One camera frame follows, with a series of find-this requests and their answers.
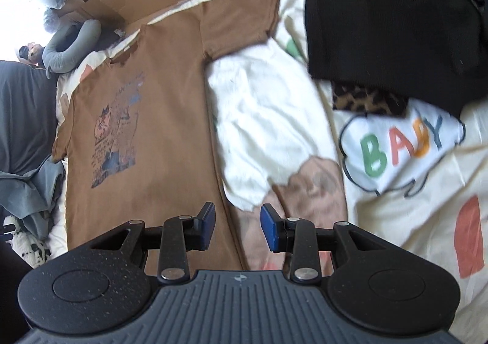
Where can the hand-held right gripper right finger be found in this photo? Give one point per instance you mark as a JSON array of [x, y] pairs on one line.
[[270, 228]]

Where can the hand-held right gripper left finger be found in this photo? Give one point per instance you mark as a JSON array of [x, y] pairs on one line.
[[207, 224]]

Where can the brown printed t-shirt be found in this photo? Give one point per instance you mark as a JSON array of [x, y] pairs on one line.
[[171, 119]]

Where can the cream printed blanket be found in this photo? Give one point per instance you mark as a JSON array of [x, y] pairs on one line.
[[400, 207]]

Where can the leopard print cloth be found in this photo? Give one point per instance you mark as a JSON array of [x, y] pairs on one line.
[[362, 98]]

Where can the grey-blue cloth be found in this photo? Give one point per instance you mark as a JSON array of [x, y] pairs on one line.
[[34, 191]]

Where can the dark grey pillow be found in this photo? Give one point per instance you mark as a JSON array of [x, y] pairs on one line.
[[23, 111]]

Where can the grey neck pillow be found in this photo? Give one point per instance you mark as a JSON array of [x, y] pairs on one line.
[[57, 56]]

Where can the black garment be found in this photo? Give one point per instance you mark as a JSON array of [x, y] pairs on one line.
[[381, 16]]

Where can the brown teddy bear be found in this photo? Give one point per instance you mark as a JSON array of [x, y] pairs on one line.
[[32, 52]]

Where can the grey fluffy pompom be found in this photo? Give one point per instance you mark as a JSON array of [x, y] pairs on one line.
[[55, 20]]

